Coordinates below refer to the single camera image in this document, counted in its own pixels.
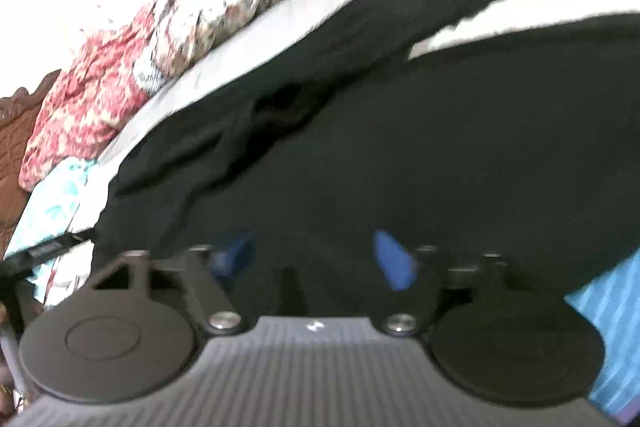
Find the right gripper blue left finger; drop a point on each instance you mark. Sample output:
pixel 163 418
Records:
pixel 227 254

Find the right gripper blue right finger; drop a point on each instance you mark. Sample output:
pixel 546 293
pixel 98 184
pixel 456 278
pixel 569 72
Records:
pixel 402 266

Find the black pants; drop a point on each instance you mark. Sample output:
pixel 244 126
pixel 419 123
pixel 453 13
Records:
pixel 525 145

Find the carved wooden headboard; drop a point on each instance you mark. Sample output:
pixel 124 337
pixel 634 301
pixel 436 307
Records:
pixel 18 115

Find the red floral patchwork quilt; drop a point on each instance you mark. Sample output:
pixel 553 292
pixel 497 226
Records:
pixel 117 71

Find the patterned bed sheet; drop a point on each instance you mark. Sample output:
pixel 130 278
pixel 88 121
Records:
pixel 159 342

